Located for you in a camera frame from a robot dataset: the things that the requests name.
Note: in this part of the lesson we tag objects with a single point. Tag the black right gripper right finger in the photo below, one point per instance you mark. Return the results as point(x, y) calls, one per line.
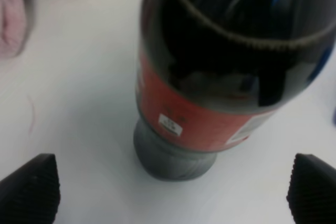
point(311, 193)

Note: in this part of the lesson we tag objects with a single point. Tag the cola bottle with yellow cap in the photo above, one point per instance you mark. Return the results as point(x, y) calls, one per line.
point(210, 72)

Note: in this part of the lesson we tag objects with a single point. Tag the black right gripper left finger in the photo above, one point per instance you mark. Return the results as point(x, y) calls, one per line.
point(31, 194)

